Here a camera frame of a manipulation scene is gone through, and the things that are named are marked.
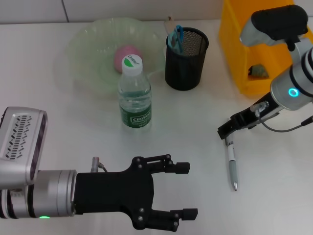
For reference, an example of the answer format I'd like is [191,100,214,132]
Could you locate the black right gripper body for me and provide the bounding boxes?
[229,91,280,131]

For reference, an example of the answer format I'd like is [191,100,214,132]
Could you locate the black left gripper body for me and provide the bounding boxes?
[76,156,156,230]

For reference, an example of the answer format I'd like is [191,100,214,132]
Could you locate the silver ballpoint pen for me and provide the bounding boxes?
[224,133,238,191]

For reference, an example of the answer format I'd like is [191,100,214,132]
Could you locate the green plastic wrapper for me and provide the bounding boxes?
[248,64,269,79]

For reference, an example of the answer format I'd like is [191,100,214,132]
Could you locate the clear green-label water bottle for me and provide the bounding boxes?
[117,54,153,135]

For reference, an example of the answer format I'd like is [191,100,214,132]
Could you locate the blue plastic scissors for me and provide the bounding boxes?
[167,24,188,80]

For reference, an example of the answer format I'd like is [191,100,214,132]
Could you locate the pink peach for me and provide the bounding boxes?
[112,44,142,74]

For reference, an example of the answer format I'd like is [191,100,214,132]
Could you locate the black mesh pen holder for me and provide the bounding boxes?
[164,27,209,91]

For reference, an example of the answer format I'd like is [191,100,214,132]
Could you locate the green glass fruit plate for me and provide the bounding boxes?
[65,17,165,98]

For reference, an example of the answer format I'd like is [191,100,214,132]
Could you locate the yellow plastic bin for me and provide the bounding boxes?
[219,0,309,95]

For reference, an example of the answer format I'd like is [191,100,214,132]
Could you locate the right arm cable with plug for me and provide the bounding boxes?
[249,101,313,132]

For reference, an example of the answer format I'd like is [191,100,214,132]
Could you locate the arm cable with plug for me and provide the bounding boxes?
[249,101,313,132]
[91,157,109,173]

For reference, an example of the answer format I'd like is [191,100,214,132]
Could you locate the left arm cable with plug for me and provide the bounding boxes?
[91,157,109,173]

